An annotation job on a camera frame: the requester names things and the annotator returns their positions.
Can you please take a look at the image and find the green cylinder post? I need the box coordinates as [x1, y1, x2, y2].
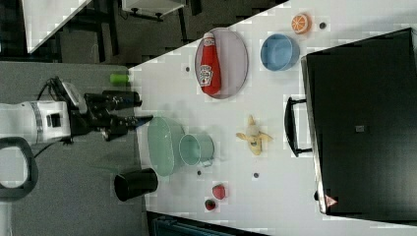
[109, 74, 129, 85]

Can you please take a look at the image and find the green oval bowl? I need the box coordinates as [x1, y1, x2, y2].
[148, 116, 185, 177]

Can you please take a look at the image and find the peeled toy banana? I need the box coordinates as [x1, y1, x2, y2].
[236, 115, 272, 155]

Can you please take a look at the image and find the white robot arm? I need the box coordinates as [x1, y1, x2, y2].
[1, 90, 152, 202]

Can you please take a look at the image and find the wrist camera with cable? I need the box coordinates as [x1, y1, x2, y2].
[36, 77, 88, 114]

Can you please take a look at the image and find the light red toy strawberry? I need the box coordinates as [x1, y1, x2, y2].
[211, 184, 226, 200]

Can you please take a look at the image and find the blue bowl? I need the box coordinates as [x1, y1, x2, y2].
[260, 33, 300, 71]

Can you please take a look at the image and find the orange slice toy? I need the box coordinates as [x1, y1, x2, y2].
[291, 14, 311, 34]

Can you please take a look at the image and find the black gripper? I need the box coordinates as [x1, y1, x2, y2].
[69, 90, 153, 142]

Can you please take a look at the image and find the dark red toy strawberry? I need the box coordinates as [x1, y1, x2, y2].
[205, 200, 216, 210]

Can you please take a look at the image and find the green mug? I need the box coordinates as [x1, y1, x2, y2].
[179, 134, 214, 167]

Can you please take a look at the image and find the red ketchup bottle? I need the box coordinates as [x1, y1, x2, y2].
[199, 32, 221, 95]

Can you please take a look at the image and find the black cup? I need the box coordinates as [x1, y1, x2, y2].
[114, 168, 158, 202]

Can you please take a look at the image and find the black toaster oven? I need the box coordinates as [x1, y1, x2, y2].
[300, 29, 417, 225]

